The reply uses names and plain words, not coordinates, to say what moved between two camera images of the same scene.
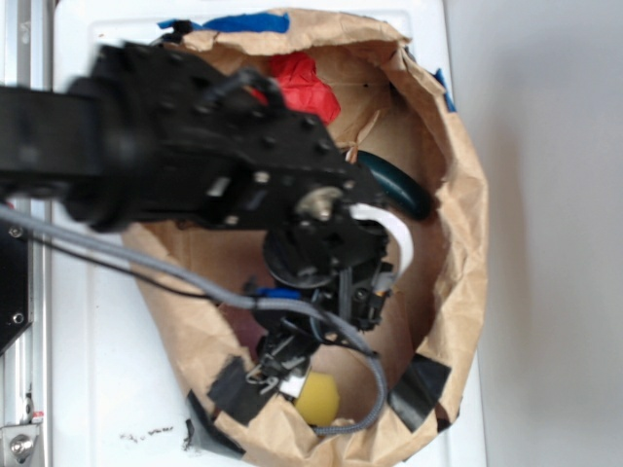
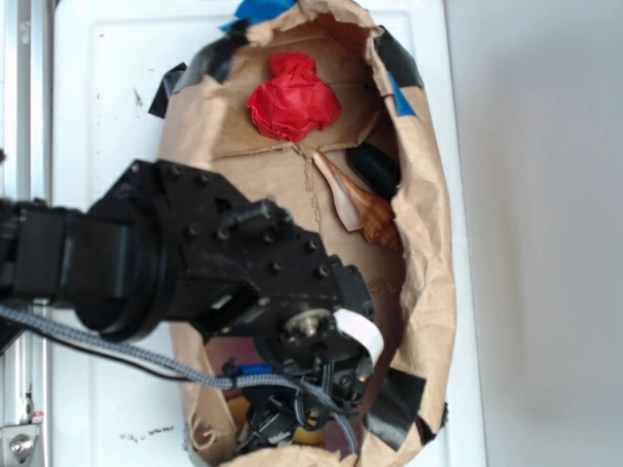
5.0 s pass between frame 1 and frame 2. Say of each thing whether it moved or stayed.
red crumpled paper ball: stayed
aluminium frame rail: stayed
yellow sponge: moved
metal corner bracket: stayed
